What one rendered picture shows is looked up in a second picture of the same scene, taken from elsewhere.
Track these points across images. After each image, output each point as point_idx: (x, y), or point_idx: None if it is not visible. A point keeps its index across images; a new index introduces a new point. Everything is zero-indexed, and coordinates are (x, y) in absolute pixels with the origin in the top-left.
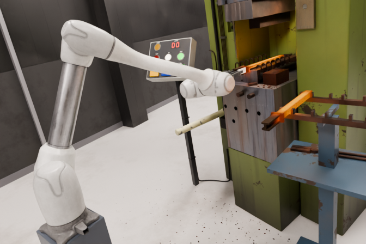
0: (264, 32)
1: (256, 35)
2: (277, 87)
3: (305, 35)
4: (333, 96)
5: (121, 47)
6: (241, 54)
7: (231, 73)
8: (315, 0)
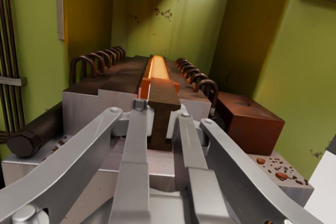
0: (109, 1)
1: None
2: (295, 169)
3: (309, 17)
4: (306, 151)
5: None
6: (74, 33)
7: (204, 160)
8: None
